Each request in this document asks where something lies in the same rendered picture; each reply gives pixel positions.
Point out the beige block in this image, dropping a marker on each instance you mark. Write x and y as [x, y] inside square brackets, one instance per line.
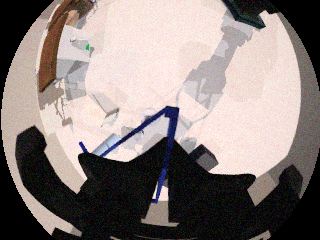
[100, 109]

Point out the white flat panel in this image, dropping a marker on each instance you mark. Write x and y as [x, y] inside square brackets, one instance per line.
[52, 105]

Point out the navy glasses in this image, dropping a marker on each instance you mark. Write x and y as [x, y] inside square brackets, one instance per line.
[171, 113]

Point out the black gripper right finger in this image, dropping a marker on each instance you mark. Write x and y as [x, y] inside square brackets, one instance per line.
[188, 182]

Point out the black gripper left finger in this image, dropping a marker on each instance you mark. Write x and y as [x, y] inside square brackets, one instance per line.
[138, 177]

